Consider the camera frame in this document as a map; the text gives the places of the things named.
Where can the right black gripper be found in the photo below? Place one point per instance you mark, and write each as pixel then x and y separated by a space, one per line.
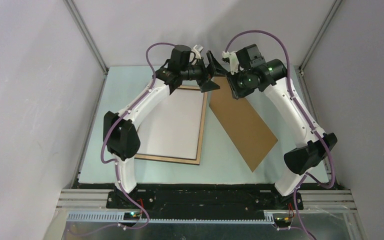
pixel 237 93

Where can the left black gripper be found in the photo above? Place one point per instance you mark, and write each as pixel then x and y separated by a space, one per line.
pixel 213 68

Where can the brown cardboard backing board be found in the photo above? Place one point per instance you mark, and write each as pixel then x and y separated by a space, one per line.
pixel 244 126

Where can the black picture frame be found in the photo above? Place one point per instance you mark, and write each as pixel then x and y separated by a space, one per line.
pixel 202 132

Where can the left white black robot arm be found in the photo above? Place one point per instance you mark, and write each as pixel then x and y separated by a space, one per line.
pixel 121 141

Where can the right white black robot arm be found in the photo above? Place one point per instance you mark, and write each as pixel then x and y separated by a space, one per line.
pixel 249 71

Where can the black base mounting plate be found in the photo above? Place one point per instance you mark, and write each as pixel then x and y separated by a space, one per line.
pixel 166 198

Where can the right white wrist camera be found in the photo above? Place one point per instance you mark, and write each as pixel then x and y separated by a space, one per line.
pixel 232 59

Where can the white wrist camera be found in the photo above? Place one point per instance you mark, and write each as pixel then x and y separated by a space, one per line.
pixel 232 59
pixel 195 54

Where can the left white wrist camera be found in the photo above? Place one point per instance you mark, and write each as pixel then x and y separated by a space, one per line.
pixel 195 54

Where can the aluminium frame rail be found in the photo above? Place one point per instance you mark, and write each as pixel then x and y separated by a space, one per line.
pixel 90 206

